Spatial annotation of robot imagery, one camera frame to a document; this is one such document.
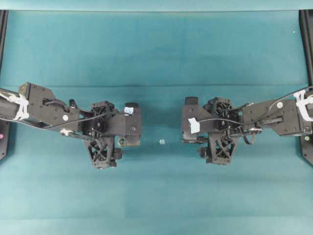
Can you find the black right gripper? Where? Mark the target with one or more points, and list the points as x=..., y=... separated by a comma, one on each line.
x=220, y=141

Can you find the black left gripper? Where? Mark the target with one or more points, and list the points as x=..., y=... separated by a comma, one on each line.
x=101, y=144

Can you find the steel threaded shaft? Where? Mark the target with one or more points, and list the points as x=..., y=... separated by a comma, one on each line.
x=122, y=142

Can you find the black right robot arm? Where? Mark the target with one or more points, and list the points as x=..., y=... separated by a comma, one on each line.
x=291, y=115

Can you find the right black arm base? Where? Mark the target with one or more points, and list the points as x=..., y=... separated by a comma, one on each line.
x=306, y=148

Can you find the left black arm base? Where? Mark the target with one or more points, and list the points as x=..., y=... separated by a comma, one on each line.
x=4, y=138

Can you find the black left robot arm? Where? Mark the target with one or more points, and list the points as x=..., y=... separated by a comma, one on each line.
x=37, y=107

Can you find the teal table mat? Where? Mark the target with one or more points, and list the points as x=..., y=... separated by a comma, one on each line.
x=47, y=183

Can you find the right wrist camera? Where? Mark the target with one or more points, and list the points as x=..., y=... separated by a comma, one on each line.
x=190, y=127

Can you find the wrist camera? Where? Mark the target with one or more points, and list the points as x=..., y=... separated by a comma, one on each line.
x=190, y=127
x=133, y=124

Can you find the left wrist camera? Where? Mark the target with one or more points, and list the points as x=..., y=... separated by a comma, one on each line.
x=133, y=124

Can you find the right black frame rail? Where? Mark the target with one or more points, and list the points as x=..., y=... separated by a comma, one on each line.
x=306, y=29

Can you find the black frame rail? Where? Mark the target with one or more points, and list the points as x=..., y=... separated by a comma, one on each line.
x=3, y=26
x=306, y=29

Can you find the left black frame rail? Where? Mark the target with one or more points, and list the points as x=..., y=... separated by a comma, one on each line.
x=3, y=26

